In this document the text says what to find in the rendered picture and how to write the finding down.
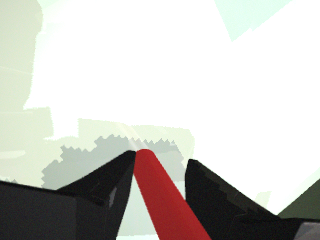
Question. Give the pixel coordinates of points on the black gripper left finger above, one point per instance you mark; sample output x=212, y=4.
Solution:
x=90, y=208

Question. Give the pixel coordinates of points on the red peg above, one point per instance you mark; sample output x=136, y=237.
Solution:
x=171, y=216

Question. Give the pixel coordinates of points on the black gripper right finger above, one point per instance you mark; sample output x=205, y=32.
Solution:
x=227, y=214

